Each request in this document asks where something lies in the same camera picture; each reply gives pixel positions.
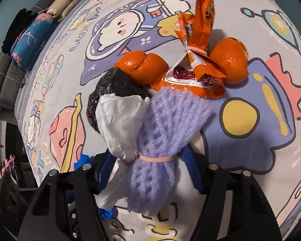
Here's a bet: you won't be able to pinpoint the beige folded pillows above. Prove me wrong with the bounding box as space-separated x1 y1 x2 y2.
46 0 87 20

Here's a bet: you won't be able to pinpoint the grey padded headboard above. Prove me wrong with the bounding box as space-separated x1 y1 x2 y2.
0 0 56 106

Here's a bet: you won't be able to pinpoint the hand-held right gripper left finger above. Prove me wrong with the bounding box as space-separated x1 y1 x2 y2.
17 153 118 241

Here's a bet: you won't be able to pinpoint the blue plastic scrap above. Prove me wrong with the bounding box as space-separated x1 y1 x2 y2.
65 154 114 221

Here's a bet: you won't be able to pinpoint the dark bag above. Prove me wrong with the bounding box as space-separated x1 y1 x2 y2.
0 171 28 231

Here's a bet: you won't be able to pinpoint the black plastic bag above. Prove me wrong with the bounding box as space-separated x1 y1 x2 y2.
86 67 153 134

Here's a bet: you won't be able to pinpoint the purple foam fruit net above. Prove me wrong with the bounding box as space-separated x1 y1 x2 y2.
127 86 214 213

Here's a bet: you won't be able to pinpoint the black cloth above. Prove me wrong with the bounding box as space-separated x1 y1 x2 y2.
1 8 39 56

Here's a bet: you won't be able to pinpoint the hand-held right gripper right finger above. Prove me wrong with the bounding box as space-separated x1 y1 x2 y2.
182 147 283 241

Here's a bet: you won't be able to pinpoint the white tissue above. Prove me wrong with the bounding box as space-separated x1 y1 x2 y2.
95 94 151 209

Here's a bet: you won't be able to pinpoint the orange snack wrapper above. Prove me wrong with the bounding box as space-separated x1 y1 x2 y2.
149 0 227 101

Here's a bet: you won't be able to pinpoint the cartoon printed bed sheet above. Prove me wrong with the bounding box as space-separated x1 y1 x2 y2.
14 0 301 241

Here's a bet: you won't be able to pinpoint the orange peel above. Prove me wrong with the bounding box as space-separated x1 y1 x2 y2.
114 51 170 86
209 37 249 85

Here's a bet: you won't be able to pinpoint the blue floral folded quilt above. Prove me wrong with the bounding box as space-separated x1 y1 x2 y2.
10 12 57 68

